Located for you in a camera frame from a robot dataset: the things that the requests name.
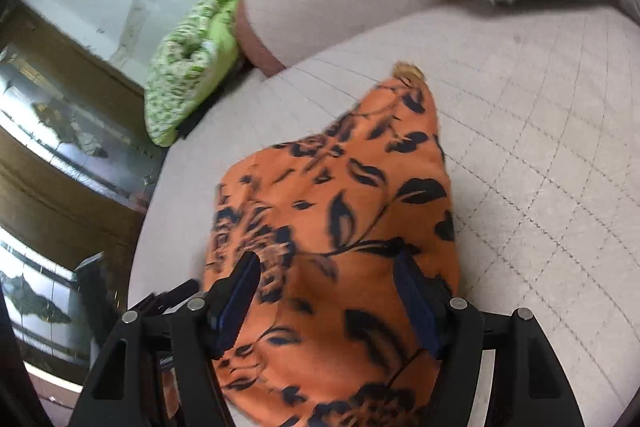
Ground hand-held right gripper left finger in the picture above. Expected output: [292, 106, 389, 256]
[67, 251, 262, 427]

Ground green knitted cloth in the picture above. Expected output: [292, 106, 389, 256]
[144, 0, 248, 146]

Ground wooden glass-front cabinet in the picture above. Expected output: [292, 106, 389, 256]
[0, 0, 166, 388]

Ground orange floral cloth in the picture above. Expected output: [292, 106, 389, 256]
[160, 62, 461, 427]

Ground beige quilted mattress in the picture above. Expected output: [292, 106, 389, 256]
[127, 0, 640, 427]

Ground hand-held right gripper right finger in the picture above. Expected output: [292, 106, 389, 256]
[394, 249, 586, 427]

